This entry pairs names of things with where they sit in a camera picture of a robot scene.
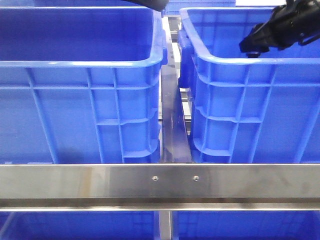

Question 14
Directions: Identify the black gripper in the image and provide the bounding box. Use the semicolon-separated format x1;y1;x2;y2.
239;0;320;53

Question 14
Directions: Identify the red mushroom push button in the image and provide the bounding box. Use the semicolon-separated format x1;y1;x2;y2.
246;51;261;59

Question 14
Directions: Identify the blue plastic crate right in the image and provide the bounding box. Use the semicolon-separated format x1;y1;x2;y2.
178;7;320;164

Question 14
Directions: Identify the blue plastic crate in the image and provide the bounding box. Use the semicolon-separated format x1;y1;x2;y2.
178;7;320;164
0;6;167;165

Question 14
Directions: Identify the blue crate rear right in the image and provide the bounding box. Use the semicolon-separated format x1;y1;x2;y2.
162;0;236;16

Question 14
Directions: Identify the steel centre divider bar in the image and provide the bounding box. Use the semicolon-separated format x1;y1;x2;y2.
160;16;193;164

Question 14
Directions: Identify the blue plastic crate left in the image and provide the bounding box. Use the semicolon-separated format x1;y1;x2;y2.
0;6;167;165

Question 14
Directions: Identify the blue crate lower right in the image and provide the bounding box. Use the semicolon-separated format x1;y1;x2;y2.
173;210;320;240

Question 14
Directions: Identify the blue crate lower left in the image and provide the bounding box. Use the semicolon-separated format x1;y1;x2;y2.
0;211;160;240

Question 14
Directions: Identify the steel lower vertical post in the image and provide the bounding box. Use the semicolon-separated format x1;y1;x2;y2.
159;210;173;240

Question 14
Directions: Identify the stainless steel rack rail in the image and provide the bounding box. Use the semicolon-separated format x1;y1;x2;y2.
0;163;320;212

